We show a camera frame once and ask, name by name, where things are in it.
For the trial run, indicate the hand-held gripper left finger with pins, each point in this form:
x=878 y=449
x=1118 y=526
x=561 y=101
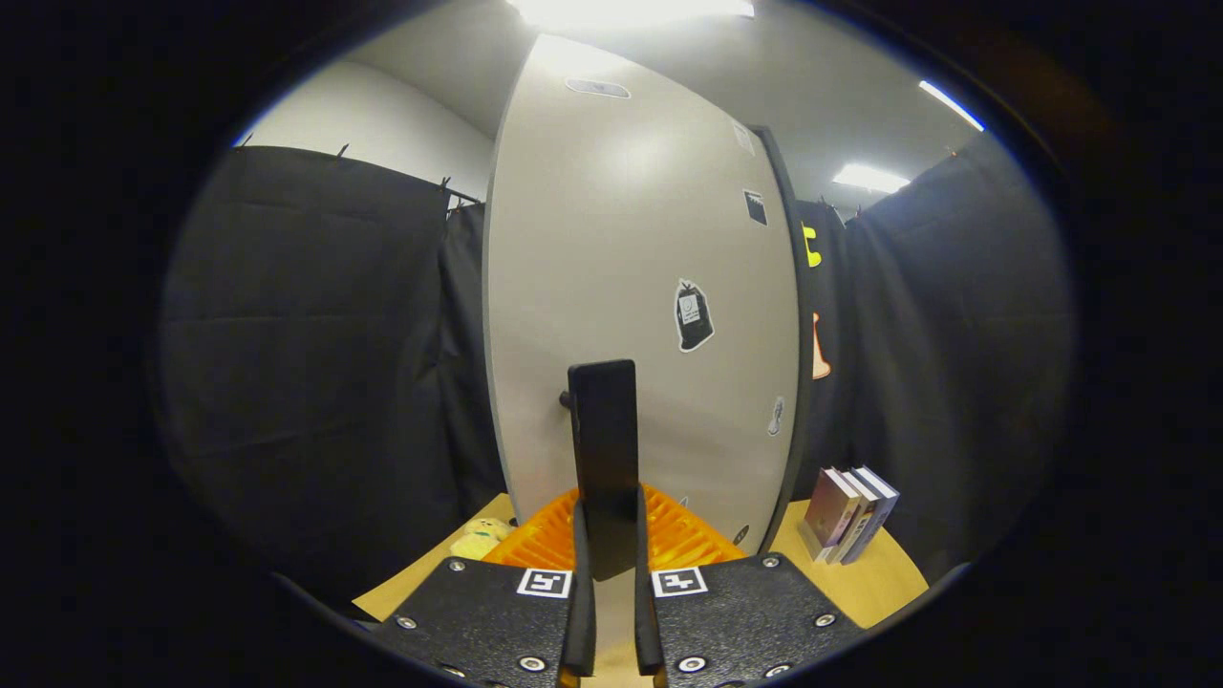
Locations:
x=581 y=612

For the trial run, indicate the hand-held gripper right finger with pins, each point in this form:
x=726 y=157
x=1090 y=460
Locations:
x=645 y=621

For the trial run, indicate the beige cabinet door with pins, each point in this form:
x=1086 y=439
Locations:
x=611 y=239

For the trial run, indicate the yellow plush toy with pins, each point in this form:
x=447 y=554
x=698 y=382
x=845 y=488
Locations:
x=481 y=538

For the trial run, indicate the pink cover book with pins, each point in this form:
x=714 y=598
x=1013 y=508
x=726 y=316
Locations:
x=829 y=506

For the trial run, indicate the white spine book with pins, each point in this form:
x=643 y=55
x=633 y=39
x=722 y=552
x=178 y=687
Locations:
x=860 y=521

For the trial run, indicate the blue grey book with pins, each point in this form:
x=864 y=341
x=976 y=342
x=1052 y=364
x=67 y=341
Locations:
x=879 y=511

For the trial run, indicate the dark grey cabinet body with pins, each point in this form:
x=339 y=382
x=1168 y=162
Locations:
x=805 y=382

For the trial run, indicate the black backdrop cloth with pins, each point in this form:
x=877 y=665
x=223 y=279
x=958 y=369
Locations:
x=315 y=382

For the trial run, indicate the small ceiling light panel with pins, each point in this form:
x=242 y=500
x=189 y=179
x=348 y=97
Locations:
x=869 y=178

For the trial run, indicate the large square ceiling light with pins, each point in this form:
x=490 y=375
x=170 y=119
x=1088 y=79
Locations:
x=631 y=8

